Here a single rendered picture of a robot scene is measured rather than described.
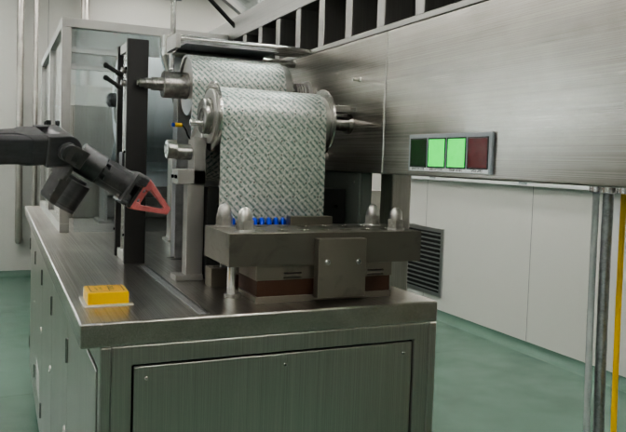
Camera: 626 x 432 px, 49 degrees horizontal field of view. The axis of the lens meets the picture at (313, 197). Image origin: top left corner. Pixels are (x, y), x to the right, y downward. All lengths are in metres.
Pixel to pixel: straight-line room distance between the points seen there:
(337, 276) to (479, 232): 3.72
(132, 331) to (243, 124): 0.51
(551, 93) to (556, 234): 3.37
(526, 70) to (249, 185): 0.62
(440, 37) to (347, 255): 0.44
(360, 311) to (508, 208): 3.51
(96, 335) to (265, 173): 0.51
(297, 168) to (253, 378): 0.48
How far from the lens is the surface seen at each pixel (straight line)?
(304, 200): 1.49
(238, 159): 1.43
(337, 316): 1.26
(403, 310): 1.33
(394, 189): 1.74
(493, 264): 4.88
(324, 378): 1.29
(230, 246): 1.23
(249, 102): 1.45
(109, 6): 7.13
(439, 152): 1.28
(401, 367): 1.36
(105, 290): 1.27
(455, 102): 1.26
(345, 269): 1.30
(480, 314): 5.02
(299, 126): 1.48
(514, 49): 1.15
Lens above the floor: 1.16
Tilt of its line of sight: 3 degrees down
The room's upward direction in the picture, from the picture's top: 2 degrees clockwise
